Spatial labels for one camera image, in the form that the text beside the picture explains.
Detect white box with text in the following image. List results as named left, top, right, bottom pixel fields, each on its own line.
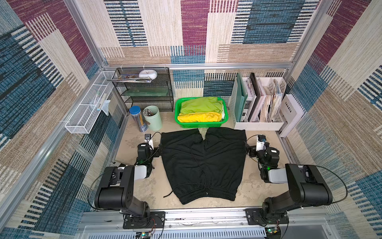
left=280, top=94, right=304, bottom=137

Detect blue lid pencil jar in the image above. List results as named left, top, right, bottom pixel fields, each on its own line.
left=129, top=106, right=148, bottom=132

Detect green plastic basket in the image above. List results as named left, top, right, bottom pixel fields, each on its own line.
left=175, top=97, right=228, bottom=128

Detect lime green folded cloth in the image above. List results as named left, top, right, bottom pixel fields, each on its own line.
left=180, top=97, right=223, bottom=115

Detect mint green cup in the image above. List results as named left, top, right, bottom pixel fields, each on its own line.
left=143, top=106, right=162, bottom=131

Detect black shorts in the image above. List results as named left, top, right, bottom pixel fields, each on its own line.
left=160, top=127, right=247, bottom=205

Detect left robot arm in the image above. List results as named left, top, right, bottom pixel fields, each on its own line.
left=94, top=142, right=156, bottom=229

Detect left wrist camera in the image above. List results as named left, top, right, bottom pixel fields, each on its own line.
left=145, top=133, right=154, bottom=150

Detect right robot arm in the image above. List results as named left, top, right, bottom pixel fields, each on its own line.
left=245, top=145, right=333, bottom=227

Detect black wire shelf rack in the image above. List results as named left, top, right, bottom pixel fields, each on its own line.
left=111, top=67, right=174, bottom=112

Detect white round object on shelf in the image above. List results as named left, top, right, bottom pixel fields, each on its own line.
left=139, top=69, right=158, bottom=80

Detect white wire wall basket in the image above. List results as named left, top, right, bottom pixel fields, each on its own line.
left=65, top=71, right=114, bottom=134

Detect green folder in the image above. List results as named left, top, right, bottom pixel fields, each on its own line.
left=234, top=73, right=248, bottom=122

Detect white file organizer box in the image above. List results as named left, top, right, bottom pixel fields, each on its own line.
left=228, top=73, right=286, bottom=131

